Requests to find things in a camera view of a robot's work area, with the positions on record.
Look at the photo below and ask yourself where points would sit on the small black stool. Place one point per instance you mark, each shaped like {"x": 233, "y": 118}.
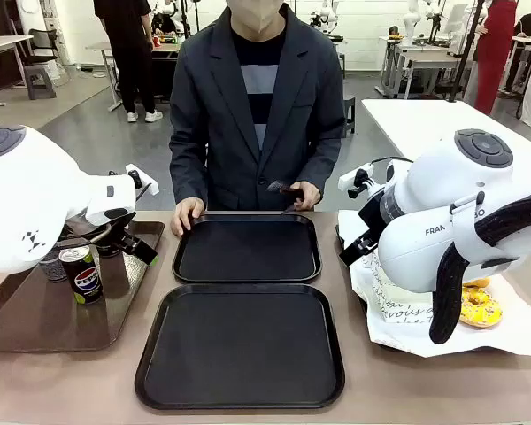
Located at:
{"x": 349, "y": 110}

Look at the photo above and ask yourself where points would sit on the black serving tongs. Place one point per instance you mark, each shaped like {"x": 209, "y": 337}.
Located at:
{"x": 287, "y": 191}

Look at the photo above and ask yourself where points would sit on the person in red apron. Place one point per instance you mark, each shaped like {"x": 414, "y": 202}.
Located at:
{"x": 493, "y": 48}

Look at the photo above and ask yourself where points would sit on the grey desk with white legs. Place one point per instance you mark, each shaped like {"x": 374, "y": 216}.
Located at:
{"x": 163, "y": 48}

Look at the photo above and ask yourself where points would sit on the large white table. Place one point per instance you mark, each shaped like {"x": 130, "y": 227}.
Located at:
{"x": 425, "y": 119}

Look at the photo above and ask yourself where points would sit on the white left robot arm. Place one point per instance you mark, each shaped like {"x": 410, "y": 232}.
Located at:
{"x": 26, "y": 186}

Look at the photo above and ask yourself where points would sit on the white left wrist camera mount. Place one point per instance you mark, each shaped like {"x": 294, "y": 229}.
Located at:
{"x": 145, "y": 181}

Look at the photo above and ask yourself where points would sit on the seated person in black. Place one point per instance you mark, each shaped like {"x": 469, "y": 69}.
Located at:
{"x": 163, "y": 22}

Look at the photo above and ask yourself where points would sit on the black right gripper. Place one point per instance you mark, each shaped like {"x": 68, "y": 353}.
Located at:
{"x": 371, "y": 217}

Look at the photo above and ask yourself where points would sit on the person's left forearm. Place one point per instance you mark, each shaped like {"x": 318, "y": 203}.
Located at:
{"x": 327, "y": 177}

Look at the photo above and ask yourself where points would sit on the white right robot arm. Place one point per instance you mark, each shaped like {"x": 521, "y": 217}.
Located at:
{"x": 425, "y": 257}

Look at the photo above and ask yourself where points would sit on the person's torso in dark jacket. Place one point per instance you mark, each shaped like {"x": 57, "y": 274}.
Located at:
{"x": 256, "y": 133}

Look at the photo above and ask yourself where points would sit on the white printed paper sheet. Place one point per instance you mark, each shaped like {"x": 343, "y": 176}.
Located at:
{"x": 491, "y": 343}

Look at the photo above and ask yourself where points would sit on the black can with white print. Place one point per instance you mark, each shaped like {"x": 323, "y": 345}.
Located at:
{"x": 53, "y": 268}

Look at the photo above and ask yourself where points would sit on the grey workbench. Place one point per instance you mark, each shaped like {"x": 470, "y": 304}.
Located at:
{"x": 429, "y": 59}

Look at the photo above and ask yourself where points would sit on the standing person in black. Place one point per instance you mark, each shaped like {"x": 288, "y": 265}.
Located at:
{"x": 128, "y": 53}

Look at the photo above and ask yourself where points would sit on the black stand pole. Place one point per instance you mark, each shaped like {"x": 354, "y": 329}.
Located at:
{"x": 467, "y": 48}

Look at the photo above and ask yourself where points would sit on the red cup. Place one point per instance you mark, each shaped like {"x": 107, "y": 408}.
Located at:
{"x": 156, "y": 41}

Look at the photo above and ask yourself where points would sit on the grey plastic stool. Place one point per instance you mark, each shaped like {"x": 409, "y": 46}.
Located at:
{"x": 40, "y": 84}

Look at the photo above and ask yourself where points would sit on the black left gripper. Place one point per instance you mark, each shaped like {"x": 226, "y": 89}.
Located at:
{"x": 115, "y": 230}

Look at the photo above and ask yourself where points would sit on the person's right hand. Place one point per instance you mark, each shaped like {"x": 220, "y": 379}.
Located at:
{"x": 186, "y": 217}

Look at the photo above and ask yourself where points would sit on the small black plastic tray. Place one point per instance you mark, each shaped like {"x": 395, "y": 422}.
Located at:
{"x": 248, "y": 248}

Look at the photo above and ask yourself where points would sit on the yellow sprinkled donut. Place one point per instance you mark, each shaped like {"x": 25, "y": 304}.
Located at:
{"x": 484, "y": 312}

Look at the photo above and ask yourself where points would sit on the large black plastic tray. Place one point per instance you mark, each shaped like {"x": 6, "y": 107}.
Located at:
{"x": 239, "y": 345}

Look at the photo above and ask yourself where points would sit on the person's right forearm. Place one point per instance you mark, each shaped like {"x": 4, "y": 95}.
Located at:
{"x": 188, "y": 177}

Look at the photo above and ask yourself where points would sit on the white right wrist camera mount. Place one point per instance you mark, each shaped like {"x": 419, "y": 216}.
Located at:
{"x": 349, "y": 179}

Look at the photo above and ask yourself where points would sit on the black office chair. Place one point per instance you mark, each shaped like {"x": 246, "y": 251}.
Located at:
{"x": 42, "y": 42}

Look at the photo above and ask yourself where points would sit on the beige face mask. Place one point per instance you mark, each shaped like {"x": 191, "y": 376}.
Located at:
{"x": 256, "y": 17}

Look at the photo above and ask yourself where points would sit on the person's left hand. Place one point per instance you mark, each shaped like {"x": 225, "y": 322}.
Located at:
{"x": 310, "y": 197}

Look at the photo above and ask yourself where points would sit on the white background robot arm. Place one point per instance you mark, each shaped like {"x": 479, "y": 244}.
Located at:
{"x": 409, "y": 20}
{"x": 327, "y": 13}

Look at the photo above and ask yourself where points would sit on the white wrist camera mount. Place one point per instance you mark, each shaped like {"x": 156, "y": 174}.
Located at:
{"x": 145, "y": 181}
{"x": 349, "y": 179}

